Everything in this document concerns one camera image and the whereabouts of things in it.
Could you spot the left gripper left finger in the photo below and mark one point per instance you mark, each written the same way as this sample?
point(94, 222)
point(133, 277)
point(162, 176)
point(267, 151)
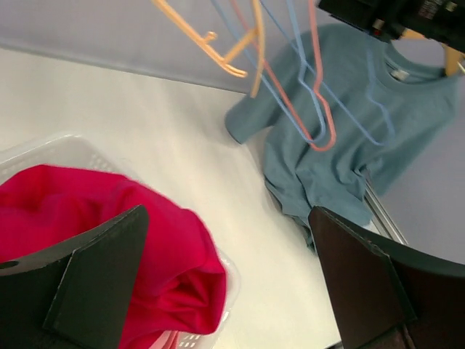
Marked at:
point(74, 294)

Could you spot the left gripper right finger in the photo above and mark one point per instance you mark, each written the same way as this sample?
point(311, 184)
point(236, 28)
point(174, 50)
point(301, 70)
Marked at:
point(385, 294)

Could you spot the red t shirt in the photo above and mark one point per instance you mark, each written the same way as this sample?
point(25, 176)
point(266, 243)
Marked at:
point(181, 284)

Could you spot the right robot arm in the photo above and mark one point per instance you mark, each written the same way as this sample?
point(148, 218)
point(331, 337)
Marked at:
point(442, 21)

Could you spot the grey blue t shirt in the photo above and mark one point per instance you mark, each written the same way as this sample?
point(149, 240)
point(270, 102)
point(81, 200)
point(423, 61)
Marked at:
point(421, 101)

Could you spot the wooden hanger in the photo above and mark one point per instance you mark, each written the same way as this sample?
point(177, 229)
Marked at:
point(450, 58)

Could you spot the white laundry basket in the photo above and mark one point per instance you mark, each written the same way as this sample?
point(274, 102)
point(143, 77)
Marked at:
point(69, 150)

